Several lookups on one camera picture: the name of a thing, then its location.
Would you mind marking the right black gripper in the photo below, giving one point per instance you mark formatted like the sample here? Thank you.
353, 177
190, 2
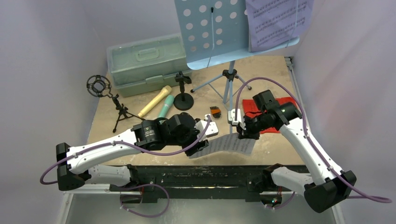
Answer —
247, 132

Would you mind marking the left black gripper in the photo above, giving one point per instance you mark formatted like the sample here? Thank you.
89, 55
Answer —
199, 146

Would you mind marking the white sheet music page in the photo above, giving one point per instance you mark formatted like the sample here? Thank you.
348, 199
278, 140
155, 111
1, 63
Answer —
227, 143

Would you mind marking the red sheet music page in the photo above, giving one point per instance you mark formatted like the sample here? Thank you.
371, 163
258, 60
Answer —
251, 110

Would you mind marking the black round-base microphone stand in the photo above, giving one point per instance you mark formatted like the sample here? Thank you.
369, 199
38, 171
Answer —
183, 101

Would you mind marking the mint green microphone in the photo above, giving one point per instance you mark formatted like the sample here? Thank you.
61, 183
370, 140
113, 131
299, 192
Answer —
168, 103

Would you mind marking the cream yellow microphone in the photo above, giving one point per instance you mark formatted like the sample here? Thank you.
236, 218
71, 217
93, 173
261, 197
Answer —
165, 91

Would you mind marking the light blue music stand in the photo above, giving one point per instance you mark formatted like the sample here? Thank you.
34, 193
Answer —
215, 32

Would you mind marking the lavender sheet music page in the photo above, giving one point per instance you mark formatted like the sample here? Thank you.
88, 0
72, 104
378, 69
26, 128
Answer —
277, 23

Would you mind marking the black tripod microphone stand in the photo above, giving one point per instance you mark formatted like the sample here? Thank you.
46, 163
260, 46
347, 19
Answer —
100, 87

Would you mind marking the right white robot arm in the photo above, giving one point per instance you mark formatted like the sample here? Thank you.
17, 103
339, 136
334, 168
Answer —
309, 154

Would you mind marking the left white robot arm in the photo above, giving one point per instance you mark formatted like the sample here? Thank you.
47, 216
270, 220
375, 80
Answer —
82, 165

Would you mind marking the orange black hex key set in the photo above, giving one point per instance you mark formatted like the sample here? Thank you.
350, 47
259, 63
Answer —
215, 112

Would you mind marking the grey-green plastic toolbox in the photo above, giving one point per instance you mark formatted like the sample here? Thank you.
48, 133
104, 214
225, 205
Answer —
147, 65

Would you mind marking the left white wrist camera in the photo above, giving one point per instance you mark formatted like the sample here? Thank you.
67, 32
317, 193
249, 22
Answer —
206, 128

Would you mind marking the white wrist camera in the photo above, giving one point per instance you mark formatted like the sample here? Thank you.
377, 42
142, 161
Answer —
206, 128
236, 118

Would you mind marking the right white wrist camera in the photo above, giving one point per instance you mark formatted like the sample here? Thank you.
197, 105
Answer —
236, 118

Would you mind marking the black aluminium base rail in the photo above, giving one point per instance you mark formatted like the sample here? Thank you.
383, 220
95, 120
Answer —
245, 182

